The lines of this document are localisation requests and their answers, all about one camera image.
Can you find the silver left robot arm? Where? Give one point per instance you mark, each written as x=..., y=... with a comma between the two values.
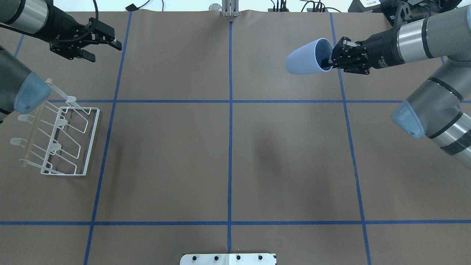
x=22, y=89

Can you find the light blue plastic cup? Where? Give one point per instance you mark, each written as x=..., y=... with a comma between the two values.
x=307, y=59

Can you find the small black box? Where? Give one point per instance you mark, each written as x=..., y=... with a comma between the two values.
x=131, y=8

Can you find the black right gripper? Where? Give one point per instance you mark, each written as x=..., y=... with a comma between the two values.
x=382, y=46

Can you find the white wire cup holder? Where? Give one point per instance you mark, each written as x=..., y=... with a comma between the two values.
x=60, y=138

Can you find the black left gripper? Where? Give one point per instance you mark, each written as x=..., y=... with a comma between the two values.
x=60, y=23

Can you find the black orange usb hub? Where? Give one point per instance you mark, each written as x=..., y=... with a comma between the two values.
x=278, y=6

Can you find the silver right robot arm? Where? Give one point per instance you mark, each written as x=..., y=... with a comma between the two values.
x=432, y=110

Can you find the white camera pole base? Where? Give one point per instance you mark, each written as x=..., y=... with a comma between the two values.
x=229, y=259

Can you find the black laptop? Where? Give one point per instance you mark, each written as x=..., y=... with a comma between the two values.
x=374, y=6

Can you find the aluminium frame post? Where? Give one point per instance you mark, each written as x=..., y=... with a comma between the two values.
x=230, y=8

